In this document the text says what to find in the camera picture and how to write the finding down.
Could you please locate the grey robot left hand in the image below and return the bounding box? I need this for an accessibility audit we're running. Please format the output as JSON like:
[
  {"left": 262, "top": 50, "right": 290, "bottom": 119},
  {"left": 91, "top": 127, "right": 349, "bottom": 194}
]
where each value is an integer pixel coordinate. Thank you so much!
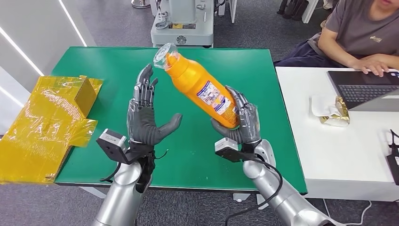
[{"left": 127, "top": 64, "right": 184, "bottom": 146}]

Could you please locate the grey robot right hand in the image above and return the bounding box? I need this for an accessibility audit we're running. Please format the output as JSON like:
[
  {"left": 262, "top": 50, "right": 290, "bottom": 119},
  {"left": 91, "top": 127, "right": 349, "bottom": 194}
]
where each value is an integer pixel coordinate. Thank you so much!
[{"left": 211, "top": 86, "right": 262, "bottom": 145}]

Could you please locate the orange plastic bottle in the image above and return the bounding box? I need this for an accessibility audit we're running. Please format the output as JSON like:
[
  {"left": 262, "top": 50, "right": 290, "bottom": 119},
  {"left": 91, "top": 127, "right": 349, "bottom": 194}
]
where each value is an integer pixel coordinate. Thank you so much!
[{"left": 153, "top": 42, "right": 241, "bottom": 129}]

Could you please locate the green table mat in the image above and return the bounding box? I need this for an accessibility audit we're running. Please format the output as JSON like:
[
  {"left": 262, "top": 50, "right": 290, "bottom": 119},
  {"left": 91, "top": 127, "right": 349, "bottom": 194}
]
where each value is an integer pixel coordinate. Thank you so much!
[{"left": 51, "top": 47, "right": 308, "bottom": 194}]

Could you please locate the gold foil packet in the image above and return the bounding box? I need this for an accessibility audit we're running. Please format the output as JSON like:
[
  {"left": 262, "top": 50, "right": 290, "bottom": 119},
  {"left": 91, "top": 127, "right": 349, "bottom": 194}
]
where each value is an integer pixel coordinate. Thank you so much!
[{"left": 311, "top": 96, "right": 351, "bottom": 128}]

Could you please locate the yellow taped cardboard box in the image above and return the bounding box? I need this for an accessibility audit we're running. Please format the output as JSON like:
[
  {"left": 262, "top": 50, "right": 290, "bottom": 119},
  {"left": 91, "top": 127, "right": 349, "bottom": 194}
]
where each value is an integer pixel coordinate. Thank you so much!
[{"left": 0, "top": 75, "right": 104, "bottom": 185}]

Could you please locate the white machine base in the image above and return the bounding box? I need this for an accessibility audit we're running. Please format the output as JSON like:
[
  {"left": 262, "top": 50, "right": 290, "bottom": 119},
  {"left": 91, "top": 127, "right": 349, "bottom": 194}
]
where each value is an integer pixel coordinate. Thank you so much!
[{"left": 150, "top": 0, "right": 215, "bottom": 48}]

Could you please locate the black laptop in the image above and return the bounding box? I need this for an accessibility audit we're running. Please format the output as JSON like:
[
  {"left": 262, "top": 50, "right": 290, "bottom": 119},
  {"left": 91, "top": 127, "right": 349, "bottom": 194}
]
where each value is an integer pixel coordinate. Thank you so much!
[{"left": 327, "top": 70, "right": 399, "bottom": 112}]

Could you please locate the person's right hand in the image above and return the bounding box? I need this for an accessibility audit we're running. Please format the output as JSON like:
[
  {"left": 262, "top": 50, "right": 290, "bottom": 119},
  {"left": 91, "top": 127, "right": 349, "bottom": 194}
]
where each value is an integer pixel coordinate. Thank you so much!
[{"left": 350, "top": 55, "right": 391, "bottom": 78}]

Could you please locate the person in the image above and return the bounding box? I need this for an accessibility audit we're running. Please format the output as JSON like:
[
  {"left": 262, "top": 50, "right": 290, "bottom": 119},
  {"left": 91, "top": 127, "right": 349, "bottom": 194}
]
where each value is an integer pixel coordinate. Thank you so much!
[{"left": 273, "top": 0, "right": 399, "bottom": 78}]

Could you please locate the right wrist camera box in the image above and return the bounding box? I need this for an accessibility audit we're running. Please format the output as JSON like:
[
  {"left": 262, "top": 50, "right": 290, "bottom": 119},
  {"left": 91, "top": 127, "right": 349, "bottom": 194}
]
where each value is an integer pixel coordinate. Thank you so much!
[{"left": 214, "top": 137, "right": 251, "bottom": 163}]

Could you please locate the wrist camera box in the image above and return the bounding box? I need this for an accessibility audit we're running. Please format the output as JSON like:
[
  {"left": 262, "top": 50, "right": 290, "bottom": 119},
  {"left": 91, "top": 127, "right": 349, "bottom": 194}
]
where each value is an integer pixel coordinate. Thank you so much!
[
  {"left": 96, "top": 128, "right": 132, "bottom": 165},
  {"left": 214, "top": 137, "right": 251, "bottom": 163}
]

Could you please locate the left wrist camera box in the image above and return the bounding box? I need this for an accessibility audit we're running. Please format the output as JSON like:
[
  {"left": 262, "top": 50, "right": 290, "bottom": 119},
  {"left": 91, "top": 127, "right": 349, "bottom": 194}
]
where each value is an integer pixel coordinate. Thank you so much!
[{"left": 96, "top": 128, "right": 132, "bottom": 165}]

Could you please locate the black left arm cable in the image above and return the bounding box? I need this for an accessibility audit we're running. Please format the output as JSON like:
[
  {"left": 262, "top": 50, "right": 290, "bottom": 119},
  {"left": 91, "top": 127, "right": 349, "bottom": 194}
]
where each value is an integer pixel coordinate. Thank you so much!
[{"left": 100, "top": 162, "right": 122, "bottom": 183}]

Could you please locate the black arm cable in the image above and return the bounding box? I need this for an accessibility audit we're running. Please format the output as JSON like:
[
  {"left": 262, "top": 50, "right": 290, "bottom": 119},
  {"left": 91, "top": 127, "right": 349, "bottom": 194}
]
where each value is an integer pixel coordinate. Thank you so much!
[
  {"left": 224, "top": 158, "right": 284, "bottom": 226},
  {"left": 100, "top": 162, "right": 122, "bottom": 183}
]

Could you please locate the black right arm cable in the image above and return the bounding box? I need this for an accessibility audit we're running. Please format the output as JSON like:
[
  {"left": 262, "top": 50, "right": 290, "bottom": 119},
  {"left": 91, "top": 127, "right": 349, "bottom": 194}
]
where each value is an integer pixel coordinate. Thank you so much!
[{"left": 224, "top": 158, "right": 284, "bottom": 226}]

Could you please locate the white table foot bracket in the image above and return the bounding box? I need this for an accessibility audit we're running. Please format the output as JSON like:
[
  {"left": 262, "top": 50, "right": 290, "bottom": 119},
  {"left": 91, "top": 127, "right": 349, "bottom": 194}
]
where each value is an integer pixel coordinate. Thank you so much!
[{"left": 233, "top": 193, "right": 270, "bottom": 210}]

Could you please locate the white floor cable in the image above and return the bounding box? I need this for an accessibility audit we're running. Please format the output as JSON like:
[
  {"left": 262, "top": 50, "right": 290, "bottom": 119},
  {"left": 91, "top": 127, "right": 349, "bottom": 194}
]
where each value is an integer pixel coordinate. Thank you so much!
[{"left": 322, "top": 199, "right": 374, "bottom": 226}]

